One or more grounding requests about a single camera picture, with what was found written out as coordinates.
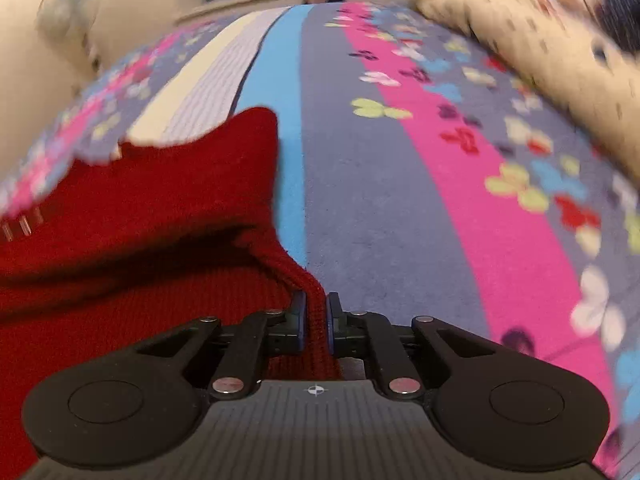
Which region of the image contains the floral striped blanket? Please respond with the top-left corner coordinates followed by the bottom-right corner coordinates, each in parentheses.
top-left (0, 2), bottom-right (640, 480)

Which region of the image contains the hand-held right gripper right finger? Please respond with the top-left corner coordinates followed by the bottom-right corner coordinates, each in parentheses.
top-left (326, 292), bottom-right (503, 400)

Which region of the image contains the white standing fan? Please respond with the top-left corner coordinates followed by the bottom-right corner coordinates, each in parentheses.
top-left (35, 0), bottom-right (105, 97)

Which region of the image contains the navy dotted cloth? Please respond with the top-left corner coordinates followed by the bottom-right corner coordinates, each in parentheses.
top-left (594, 0), bottom-right (640, 53)

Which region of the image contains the red knit sweater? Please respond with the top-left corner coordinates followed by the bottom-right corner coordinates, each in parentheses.
top-left (0, 106), bottom-right (343, 480)

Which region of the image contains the cream star print duvet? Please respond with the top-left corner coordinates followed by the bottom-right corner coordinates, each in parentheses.
top-left (400, 0), bottom-right (640, 186)

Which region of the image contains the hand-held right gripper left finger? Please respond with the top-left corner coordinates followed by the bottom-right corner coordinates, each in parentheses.
top-left (135, 291), bottom-right (307, 401)

